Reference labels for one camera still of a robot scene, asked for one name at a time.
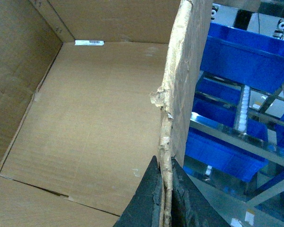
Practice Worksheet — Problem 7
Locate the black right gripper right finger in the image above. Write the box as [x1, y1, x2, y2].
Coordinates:
[171, 158, 229, 227]

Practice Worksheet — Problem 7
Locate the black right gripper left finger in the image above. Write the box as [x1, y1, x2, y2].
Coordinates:
[114, 156, 162, 227]

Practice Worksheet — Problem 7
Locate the brown cardboard box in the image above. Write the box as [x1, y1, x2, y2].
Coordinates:
[0, 0, 212, 227]

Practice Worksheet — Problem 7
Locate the metal roller shelf rack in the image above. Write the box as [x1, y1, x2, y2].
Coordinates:
[184, 0, 284, 227]

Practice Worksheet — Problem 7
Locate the blue plastic bin lower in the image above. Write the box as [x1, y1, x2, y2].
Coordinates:
[186, 79, 268, 182]

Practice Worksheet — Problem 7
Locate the blue plastic bin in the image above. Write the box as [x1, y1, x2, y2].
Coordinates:
[200, 23, 284, 93]
[186, 79, 268, 182]

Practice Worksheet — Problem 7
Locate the blue plastic bin upper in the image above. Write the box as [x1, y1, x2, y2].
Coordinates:
[200, 23, 284, 93]

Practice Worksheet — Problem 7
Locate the white barcode label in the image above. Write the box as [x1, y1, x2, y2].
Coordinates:
[75, 40, 105, 46]

